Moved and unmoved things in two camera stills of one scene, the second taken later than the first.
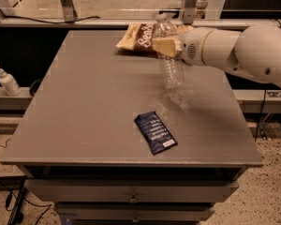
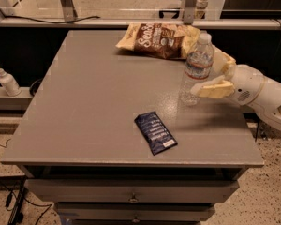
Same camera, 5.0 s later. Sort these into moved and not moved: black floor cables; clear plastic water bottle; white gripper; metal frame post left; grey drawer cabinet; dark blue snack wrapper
Moved: clear plastic water bottle; white gripper
Not moved: grey drawer cabinet; metal frame post left; black floor cables; dark blue snack wrapper
